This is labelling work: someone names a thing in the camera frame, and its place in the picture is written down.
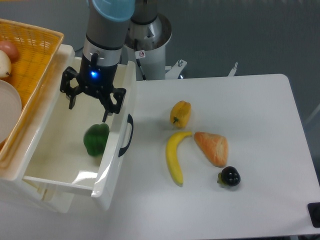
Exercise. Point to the white upper drawer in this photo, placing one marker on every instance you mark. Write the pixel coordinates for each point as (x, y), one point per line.
(63, 161)

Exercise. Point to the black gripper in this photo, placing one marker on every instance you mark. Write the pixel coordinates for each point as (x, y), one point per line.
(94, 80)

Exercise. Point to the red apple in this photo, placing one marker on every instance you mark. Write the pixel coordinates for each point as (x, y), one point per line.
(10, 49)

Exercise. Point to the yellow banana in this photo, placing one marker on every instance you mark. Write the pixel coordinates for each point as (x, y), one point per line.
(171, 156)

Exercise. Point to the orange croissant bread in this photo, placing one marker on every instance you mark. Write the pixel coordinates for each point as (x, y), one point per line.
(214, 146)

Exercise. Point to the green bell pepper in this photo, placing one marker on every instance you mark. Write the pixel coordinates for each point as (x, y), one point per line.
(95, 139)

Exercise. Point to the black drawer handle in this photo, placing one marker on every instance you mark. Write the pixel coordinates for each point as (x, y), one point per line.
(128, 135)

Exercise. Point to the black device at table edge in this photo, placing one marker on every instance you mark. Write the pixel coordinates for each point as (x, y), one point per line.
(314, 213)

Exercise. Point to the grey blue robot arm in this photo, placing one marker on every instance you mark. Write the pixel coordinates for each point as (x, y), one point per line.
(105, 36)

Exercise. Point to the orange woven basket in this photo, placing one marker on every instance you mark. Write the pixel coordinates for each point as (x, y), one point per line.
(37, 47)

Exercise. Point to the white drawer cabinet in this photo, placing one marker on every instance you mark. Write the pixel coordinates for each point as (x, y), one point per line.
(21, 146)

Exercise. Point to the yellow bell pepper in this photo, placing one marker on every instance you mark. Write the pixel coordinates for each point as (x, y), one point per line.
(180, 114)

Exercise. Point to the white plate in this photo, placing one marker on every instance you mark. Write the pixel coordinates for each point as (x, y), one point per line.
(10, 109)

